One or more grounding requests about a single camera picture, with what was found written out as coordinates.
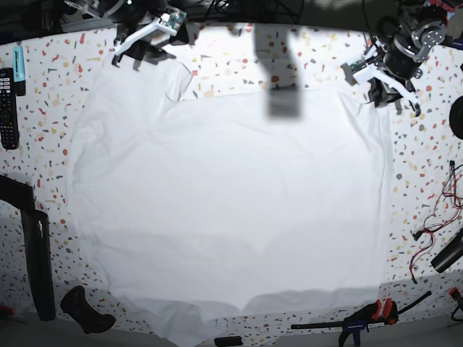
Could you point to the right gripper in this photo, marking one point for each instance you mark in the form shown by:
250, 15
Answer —
132, 42

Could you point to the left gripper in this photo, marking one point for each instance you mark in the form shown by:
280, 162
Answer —
386, 89

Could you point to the white T-shirt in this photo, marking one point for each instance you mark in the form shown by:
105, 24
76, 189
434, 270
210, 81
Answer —
194, 211

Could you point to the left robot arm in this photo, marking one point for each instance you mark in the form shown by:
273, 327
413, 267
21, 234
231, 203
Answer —
396, 51

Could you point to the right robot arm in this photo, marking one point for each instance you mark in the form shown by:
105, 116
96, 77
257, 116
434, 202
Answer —
135, 22

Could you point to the black round object right edge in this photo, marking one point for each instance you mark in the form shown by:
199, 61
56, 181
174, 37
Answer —
456, 118

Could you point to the terrazzo pattern table cloth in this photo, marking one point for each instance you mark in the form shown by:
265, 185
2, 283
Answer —
228, 60

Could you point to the teal highlighter marker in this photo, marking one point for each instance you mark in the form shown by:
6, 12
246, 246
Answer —
19, 71

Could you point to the black TV remote control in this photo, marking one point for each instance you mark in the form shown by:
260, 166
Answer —
8, 110

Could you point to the black cylinder tube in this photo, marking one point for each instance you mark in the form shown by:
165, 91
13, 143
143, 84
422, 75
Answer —
449, 255

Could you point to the black orange bar clamp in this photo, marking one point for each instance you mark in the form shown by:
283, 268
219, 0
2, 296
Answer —
376, 313

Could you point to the small black rectangular device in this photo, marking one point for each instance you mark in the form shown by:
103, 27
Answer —
228, 341

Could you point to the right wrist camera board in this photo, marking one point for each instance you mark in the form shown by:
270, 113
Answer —
171, 21

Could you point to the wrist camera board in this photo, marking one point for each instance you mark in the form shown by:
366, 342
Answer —
357, 73
171, 21

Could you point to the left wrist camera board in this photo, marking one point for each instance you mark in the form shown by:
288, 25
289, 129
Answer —
357, 73

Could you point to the black L-shaped bracket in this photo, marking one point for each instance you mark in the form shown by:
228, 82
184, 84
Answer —
35, 228

